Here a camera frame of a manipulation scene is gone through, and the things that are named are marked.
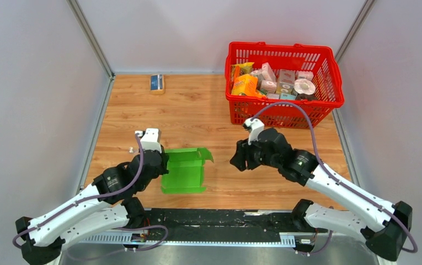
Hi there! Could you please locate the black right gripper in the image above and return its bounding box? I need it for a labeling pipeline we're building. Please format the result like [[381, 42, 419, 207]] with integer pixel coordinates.
[[229, 134, 280, 172]]

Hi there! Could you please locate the green paper box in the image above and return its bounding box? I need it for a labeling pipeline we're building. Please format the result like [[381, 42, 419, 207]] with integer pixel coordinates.
[[161, 147, 213, 194]]

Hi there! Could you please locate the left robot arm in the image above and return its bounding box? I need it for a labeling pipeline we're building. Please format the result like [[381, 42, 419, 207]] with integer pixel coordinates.
[[15, 149, 169, 264]]

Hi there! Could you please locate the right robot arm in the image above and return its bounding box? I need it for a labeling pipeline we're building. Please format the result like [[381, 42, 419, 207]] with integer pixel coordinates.
[[230, 128, 413, 262]]

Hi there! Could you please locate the orange snack box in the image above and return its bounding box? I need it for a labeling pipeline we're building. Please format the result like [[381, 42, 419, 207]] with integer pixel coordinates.
[[231, 74, 258, 97]]

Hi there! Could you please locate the blue yellow sponge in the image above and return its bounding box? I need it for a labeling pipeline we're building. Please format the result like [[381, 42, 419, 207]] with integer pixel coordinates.
[[149, 74, 165, 95]]

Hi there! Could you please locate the red shopping basket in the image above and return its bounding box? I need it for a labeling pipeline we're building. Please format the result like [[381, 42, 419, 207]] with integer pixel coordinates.
[[225, 41, 345, 125]]

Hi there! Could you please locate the pink white tissue pack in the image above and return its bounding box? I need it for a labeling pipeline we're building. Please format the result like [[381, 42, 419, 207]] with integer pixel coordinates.
[[261, 62, 276, 82]]

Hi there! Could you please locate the yellow snack bag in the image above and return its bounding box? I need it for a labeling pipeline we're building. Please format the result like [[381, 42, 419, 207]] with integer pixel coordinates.
[[230, 62, 254, 81]]

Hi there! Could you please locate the red white carton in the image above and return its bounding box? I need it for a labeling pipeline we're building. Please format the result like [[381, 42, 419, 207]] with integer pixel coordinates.
[[277, 69, 296, 86]]

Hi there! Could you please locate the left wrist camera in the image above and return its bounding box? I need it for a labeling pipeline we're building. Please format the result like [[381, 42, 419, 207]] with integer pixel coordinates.
[[135, 128, 163, 153]]

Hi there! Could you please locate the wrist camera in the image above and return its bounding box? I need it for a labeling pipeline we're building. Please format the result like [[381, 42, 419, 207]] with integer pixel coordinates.
[[243, 118, 265, 145], [135, 128, 163, 153]]

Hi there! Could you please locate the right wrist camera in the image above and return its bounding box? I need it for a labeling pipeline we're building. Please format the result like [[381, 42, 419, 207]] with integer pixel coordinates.
[[243, 118, 265, 145]]

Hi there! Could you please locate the white perforated cable tray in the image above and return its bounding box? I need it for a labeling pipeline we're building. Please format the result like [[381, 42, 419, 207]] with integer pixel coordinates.
[[80, 231, 296, 248]]

